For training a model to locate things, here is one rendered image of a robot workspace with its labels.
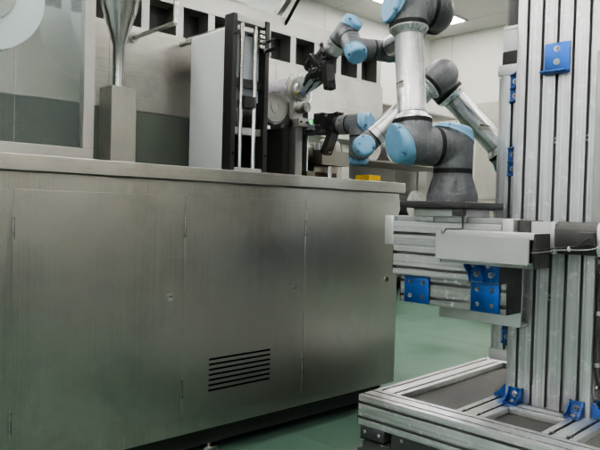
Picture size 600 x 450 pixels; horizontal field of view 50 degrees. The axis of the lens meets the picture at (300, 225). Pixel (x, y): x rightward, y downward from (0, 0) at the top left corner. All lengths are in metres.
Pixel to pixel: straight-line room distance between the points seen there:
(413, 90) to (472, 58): 5.68
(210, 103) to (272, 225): 0.57
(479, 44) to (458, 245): 5.93
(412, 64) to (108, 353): 1.18
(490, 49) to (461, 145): 5.58
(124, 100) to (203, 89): 0.39
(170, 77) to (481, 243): 1.45
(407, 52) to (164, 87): 1.06
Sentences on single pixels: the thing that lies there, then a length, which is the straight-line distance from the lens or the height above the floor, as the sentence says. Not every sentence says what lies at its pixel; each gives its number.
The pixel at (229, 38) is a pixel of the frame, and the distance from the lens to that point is 2.29.
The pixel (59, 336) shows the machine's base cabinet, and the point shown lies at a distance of 1.80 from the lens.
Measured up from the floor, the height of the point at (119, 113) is 1.08.
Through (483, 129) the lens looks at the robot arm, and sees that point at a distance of 2.51.
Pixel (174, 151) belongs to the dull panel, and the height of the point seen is 1.00.
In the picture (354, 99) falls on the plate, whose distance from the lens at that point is 3.34.
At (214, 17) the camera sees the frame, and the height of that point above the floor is 1.57.
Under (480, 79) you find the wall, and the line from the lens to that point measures 7.50.
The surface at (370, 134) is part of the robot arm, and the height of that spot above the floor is 1.05.
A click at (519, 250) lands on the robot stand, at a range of 1.69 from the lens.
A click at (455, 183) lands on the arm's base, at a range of 1.94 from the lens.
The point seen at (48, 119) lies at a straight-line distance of 1.82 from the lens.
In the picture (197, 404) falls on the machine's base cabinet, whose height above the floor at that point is 0.19.
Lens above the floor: 0.78
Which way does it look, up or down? 1 degrees down
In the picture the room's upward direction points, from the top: 2 degrees clockwise
